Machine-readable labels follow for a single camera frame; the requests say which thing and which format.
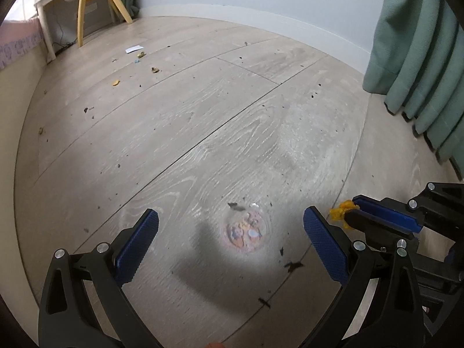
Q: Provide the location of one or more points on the dark leaf scrap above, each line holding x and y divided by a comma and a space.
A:
264, 301
293, 266
235, 207

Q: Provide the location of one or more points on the white paper slip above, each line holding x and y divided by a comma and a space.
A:
133, 48

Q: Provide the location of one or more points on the round printed plastic disc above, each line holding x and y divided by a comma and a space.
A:
246, 230

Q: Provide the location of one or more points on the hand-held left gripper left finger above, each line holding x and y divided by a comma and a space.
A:
139, 246

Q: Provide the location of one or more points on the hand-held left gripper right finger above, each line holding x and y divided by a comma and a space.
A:
324, 246

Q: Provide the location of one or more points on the orange peel piece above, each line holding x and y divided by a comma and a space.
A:
339, 214

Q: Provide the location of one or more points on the white desk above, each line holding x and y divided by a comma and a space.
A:
46, 36

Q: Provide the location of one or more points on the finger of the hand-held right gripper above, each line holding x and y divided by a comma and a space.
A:
388, 214
377, 228

